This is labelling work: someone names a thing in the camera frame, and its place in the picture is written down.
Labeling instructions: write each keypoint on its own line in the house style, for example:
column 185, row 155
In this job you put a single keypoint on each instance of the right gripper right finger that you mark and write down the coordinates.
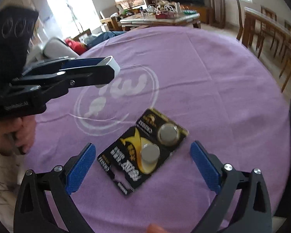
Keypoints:
column 253, row 210

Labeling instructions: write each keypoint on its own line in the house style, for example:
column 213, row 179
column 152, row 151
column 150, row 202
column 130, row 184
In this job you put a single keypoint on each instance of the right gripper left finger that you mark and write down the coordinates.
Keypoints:
column 32, row 211

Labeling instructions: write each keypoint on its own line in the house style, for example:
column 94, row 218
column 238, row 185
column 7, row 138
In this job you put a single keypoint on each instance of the coin battery card pair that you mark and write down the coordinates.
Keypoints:
column 141, row 150

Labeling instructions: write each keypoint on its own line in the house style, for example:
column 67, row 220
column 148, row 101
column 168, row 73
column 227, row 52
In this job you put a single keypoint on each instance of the left hand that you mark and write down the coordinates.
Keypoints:
column 19, row 133

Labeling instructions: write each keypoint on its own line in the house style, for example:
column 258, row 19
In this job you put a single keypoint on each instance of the purple tablecloth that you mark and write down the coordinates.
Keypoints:
column 209, row 84

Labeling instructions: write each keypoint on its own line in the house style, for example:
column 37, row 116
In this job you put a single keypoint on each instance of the wooden coffee table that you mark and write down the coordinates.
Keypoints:
column 143, row 19

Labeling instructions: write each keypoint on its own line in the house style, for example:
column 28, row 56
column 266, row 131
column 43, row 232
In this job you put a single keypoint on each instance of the wooden dining table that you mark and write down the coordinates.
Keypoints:
column 256, row 23

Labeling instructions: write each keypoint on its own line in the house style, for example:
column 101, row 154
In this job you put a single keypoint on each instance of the tall wooden stand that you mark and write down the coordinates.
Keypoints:
column 217, row 13

